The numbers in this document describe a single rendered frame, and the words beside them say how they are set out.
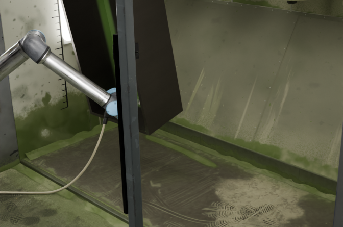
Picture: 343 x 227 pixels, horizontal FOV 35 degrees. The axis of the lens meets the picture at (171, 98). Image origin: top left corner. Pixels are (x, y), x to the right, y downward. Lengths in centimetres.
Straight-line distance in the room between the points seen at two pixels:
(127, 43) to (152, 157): 219
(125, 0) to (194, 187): 199
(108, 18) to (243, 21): 116
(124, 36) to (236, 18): 247
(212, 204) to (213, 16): 174
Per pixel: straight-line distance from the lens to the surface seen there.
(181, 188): 385
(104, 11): 397
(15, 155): 442
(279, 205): 371
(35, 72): 432
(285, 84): 413
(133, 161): 238
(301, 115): 401
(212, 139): 433
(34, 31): 324
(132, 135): 233
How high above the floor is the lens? 196
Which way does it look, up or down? 21 degrees down
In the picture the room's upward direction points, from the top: 1 degrees counter-clockwise
